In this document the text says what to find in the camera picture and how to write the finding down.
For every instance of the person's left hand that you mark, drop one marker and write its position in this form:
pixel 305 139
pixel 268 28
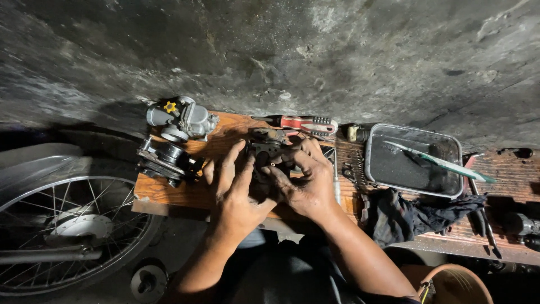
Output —
pixel 234 207

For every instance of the person's right hand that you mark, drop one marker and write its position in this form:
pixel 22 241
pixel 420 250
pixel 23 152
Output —
pixel 310 185

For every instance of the dark greasy carburetor body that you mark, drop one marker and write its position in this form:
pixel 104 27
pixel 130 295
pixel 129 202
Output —
pixel 266 147

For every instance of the small dark metal fitting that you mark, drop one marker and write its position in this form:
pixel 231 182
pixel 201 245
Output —
pixel 348 171

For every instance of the metal coil spring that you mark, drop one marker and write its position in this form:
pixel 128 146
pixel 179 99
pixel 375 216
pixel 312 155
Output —
pixel 360 169

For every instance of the wooden work board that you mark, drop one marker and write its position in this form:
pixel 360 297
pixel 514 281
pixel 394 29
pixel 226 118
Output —
pixel 177 198

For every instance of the small cream and metal part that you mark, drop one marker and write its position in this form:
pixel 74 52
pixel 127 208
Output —
pixel 353 132

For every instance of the black carburetor assembly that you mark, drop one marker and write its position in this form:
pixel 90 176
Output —
pixel 166 160

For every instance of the person's dark trousers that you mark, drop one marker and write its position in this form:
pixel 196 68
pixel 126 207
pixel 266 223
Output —
pixel 287 274

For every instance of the rectangular metal tray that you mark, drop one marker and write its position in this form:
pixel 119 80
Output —
pixel 396 173

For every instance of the dark dirty rag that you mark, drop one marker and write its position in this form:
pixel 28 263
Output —
pixel 405 215

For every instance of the silver carburetor with yellow knob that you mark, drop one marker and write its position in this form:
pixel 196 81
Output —
pixel 187 118

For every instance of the round black disc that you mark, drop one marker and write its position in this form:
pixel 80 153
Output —
pixel 147 283

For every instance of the white and green toothbrush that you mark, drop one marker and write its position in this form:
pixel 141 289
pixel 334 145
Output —
pixel 443 164

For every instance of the spoked motorcycle wheel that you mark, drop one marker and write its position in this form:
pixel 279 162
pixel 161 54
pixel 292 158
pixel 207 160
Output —
pixel 80 228

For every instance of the orange plastic bucket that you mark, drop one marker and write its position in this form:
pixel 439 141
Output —
pixel 455 287

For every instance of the grey metal motorcycle tube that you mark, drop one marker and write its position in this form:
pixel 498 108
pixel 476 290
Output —
pixel 46 255

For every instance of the silver motorcycle fender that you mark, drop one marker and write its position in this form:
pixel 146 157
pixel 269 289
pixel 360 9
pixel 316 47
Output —
pixel 38 169

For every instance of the grey cylindrical metal part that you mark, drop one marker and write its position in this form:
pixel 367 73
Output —
pixel 525 228

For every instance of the black metal bracket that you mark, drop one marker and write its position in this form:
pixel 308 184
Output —
pixel 521 152

